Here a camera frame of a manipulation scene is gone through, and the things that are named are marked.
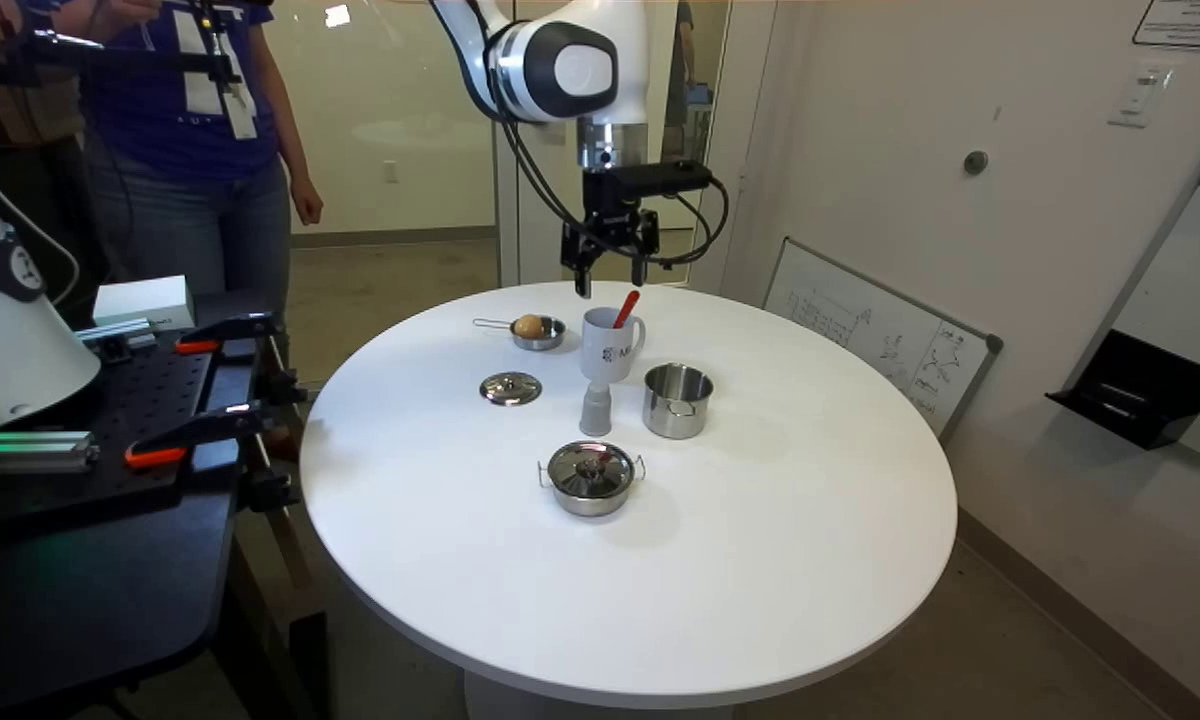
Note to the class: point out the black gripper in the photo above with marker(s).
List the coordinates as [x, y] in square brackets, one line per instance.
[613, 220]

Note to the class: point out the red handled fork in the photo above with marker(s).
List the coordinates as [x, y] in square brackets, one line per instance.
[627, 310]

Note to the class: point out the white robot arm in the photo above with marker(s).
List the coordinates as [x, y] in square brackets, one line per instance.
[582, 63]

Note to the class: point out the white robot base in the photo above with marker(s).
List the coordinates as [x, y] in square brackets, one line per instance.
[40, 363]

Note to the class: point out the white mug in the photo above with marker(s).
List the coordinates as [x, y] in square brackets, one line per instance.
[608, 347]

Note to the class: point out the steel strainer bowl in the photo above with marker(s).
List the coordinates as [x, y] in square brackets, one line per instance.
[549, 343]

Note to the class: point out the yellow round food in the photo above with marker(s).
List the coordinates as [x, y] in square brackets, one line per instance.
[530, 326]

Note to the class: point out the small grey shaker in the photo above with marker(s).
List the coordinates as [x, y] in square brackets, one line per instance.
[599, 410]

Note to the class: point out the white round table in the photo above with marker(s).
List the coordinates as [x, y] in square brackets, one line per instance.
[779, 544]

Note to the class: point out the leaning whiteboard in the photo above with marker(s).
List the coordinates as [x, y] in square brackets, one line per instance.
[924, 353]

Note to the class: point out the person in blue shirt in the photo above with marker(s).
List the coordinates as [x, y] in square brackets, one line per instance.
[194, 157]

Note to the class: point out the white box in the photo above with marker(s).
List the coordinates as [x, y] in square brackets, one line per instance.
[162, 302]

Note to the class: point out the black cart table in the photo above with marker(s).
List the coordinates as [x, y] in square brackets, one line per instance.
[109, 577]

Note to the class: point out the steel cup with handle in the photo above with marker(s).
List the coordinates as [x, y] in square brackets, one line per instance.
[677, 400]

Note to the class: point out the steel pot with handles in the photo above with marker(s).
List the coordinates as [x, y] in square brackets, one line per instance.
[590, 479]

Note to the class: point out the orange handled clamp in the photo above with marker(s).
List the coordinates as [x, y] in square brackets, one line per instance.
[172, 446]
[208, 338]

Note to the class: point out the black wall tray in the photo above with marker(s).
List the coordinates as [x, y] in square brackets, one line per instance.
[1136, 391]

